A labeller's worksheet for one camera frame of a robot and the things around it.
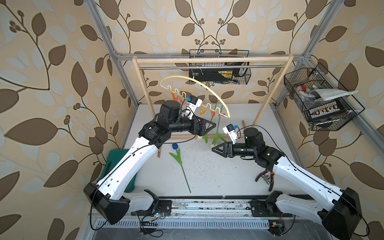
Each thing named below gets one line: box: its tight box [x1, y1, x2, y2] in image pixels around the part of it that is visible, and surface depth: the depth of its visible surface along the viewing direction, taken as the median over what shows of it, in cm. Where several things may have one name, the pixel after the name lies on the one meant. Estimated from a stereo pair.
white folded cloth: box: [309, 88, 359, 101], surface depth 63 cm
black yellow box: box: [189, 62, 247, 82], surface depth 85 cm
